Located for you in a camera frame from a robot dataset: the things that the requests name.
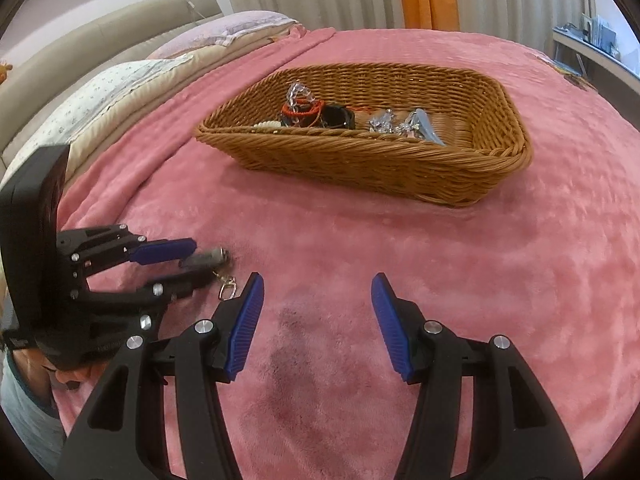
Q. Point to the pink bed blanket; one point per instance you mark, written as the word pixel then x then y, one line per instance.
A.
pixel 550 258

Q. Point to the beige quilt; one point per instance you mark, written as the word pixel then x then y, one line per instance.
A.
pixel 119 116

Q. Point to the white desk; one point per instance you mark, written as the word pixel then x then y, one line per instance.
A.
pixel 612 79

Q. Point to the brown wicker basket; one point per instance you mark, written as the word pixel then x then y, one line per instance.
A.
pixel 485 138

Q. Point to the beige headboard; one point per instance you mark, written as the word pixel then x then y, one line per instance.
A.
pixel 128 34

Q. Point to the white floral pillow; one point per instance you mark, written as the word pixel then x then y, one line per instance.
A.
pixel 68 119

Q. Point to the pink pillow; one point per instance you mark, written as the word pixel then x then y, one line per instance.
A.
pixel 223 31

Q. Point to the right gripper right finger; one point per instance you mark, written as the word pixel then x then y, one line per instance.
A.
pixel 515 431

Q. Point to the left hand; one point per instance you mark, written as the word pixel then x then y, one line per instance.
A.
pixel 39 373

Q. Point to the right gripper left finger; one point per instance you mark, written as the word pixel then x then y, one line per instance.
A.
pixel 120 432

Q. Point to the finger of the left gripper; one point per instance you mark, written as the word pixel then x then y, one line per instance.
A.
pixel 181 285
pixel 159 251

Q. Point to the grey keychain charm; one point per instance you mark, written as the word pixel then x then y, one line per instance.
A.
pixel 216 261

